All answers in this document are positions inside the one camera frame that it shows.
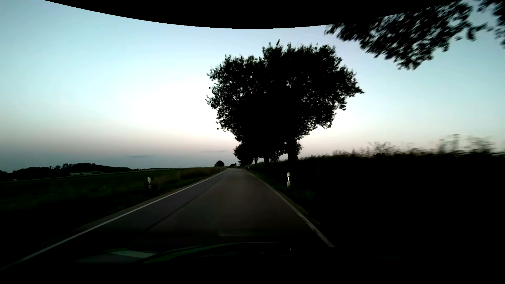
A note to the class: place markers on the grass verge and field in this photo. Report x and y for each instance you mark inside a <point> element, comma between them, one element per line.
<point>79,193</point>

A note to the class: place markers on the small dark roadside trees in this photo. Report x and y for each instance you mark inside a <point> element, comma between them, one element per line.
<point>246,154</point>

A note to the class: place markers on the grey asphalt road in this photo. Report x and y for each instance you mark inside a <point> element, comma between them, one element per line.
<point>232,205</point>

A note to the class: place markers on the large dark roadside tree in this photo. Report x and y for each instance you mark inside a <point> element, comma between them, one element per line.
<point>276,102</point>

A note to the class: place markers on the overhanging dark tree branches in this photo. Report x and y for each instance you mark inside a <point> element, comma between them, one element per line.
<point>414,35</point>

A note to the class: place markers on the road markings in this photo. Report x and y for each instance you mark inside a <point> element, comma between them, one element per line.
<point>118,216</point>

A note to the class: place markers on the dark grassy bank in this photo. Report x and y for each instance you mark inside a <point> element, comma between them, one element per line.
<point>394,189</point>

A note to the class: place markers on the distant dark wood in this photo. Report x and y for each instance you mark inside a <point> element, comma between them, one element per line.
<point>59,170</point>

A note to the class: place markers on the car's own bonnet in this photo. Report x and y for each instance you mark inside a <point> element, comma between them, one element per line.
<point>205,256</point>

